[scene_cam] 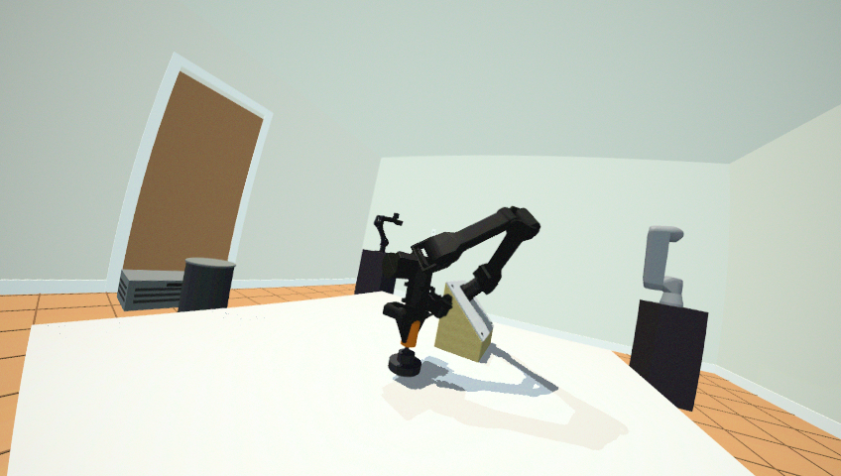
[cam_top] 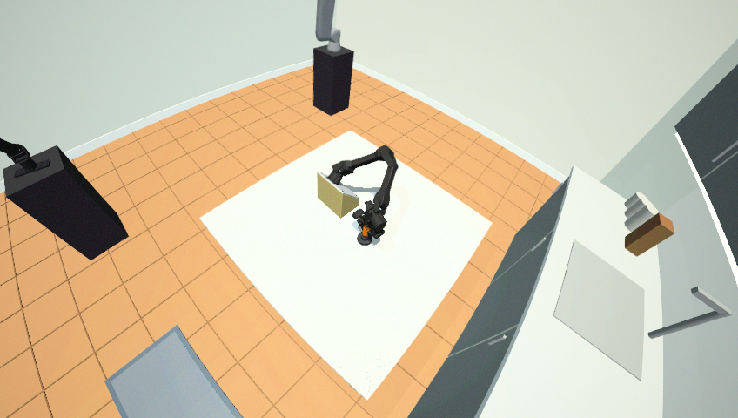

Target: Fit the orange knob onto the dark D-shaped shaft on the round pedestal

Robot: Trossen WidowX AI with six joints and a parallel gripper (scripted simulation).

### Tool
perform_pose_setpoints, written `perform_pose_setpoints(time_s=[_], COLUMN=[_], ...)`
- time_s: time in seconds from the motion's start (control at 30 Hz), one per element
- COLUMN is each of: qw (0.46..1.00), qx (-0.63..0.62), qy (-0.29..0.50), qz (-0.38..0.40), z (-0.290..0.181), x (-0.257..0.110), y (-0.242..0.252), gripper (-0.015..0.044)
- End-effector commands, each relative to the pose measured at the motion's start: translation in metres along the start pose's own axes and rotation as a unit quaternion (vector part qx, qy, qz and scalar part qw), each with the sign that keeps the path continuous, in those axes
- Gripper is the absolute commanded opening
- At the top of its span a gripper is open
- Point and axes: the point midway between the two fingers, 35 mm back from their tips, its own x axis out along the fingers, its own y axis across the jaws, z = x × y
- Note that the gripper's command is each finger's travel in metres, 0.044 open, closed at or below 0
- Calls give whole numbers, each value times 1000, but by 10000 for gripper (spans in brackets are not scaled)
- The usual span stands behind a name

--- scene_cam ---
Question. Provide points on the orange knob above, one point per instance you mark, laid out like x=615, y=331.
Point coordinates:
x=413, y=335

